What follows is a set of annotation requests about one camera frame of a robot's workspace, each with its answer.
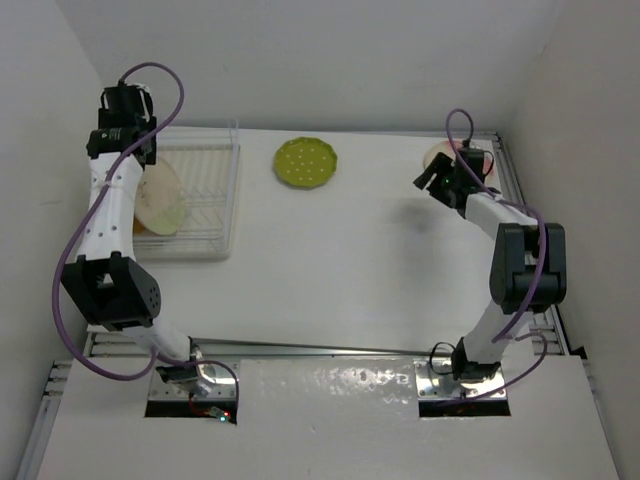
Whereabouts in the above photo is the orange plate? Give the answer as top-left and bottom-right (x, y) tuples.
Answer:
(132, 218), (146, 235)

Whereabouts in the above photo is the purple cable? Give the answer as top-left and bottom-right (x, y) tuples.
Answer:
(446, 108), (549, 404)
(52, 62), (241, 401)

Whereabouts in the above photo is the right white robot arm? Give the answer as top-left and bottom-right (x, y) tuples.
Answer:
(414, 145), (567, 381)

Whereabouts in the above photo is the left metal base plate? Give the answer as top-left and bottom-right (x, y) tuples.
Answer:
(148, 364), (237, 401)

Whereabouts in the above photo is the clear plastic dish rack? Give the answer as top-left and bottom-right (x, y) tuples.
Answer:
(133, 119), (240, 261)

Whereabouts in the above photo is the small green circuit board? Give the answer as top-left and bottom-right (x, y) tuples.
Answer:
(209, 406), (231, 422)

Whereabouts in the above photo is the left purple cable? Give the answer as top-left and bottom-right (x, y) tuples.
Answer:
(52, 62), (241, 401)

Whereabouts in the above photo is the cream and pink plate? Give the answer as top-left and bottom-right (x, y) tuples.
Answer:
(423, 141), (497, 179)

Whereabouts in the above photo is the cream and green plate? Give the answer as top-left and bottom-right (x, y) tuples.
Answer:
(134, 158), (187, 236)

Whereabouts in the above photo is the aluminium frame rail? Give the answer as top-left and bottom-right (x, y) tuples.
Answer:
(492, 133), (570, 356)

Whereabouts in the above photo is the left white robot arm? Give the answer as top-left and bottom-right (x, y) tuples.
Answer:
(60, 81), (191, 362)

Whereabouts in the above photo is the metal base plate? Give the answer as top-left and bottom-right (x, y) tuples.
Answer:
(414, 357), (508, 402)
(148, 364), (237, 401)

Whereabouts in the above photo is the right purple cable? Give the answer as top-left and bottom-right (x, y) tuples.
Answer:
(446, 108), (549, 404)

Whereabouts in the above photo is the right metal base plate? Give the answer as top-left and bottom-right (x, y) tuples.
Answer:
(414, 357), (508, 402)

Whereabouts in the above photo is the green polka dot plate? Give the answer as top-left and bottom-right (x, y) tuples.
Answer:
(273, 137), (338, 189)

